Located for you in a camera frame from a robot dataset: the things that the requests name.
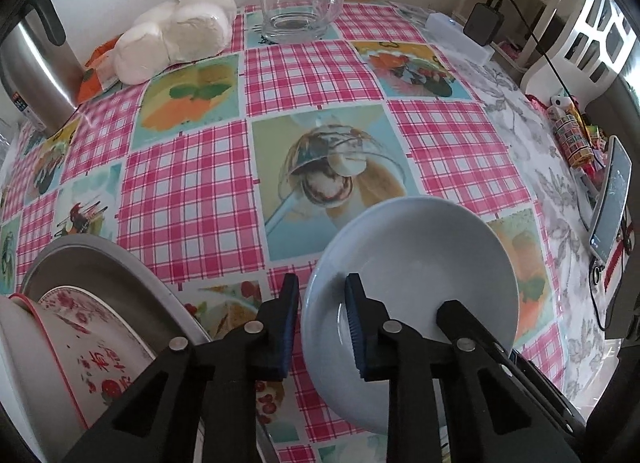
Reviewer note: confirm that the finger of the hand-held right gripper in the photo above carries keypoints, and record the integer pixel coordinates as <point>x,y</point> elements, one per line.
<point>545,393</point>

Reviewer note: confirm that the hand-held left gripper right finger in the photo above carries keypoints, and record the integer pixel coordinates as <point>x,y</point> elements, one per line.
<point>356,328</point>

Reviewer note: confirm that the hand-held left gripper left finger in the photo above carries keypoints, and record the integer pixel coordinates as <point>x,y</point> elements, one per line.
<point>286,328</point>

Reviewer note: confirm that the white round bowl red print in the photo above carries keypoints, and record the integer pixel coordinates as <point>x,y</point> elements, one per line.
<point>415,253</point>

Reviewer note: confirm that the large stainless steel basin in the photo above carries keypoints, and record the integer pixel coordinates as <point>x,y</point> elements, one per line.
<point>100,263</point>

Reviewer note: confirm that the strawberry print bowl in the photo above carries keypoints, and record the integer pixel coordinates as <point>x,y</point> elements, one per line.
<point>65,373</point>

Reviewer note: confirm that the pink checked picture tablecloth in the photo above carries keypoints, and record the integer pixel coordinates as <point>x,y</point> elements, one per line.
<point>190,193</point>

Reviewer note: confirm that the smartphone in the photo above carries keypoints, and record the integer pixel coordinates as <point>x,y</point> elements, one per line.
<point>610,203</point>

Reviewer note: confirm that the grey floral tablecloth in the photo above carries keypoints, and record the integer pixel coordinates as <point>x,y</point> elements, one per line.
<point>525,143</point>

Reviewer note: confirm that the white power strip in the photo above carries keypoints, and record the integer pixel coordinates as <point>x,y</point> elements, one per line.
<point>457,40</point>

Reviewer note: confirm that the bag of white steamed buns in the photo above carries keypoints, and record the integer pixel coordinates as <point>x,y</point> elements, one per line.
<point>175,38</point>

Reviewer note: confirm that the orange snack packet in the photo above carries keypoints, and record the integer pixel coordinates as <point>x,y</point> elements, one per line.
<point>97,73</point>

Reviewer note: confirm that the black charger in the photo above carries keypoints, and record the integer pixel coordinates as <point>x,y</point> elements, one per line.
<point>482,23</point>

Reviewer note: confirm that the white lattice chair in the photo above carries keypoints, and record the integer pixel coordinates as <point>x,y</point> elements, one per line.
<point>580,43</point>

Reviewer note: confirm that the stainless steel thermos jug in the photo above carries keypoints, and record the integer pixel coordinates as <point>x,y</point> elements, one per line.
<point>35,68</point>

